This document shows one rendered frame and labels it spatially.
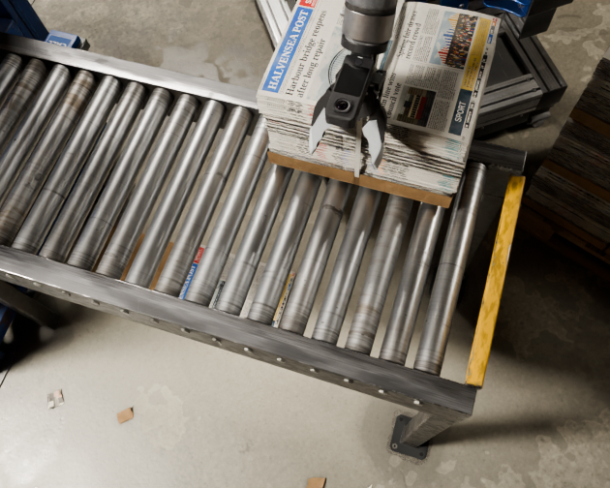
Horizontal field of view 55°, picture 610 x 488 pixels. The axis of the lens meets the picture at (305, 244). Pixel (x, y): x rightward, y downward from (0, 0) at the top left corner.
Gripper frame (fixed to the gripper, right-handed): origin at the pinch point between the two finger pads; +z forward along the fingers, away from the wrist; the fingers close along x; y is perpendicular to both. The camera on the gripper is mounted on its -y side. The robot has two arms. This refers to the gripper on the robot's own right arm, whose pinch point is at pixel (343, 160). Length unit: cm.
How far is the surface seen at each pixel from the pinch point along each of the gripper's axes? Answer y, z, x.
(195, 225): 1.2, 23.4, 28.0
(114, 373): 18, 106, 66
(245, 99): 28.4, 7.4, 28.8
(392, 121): 5.2, -6.3, -6.3
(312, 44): 16.1, -12.3, 11.7
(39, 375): 11, 110, 89
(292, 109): 6.0, -3.9, 11.2
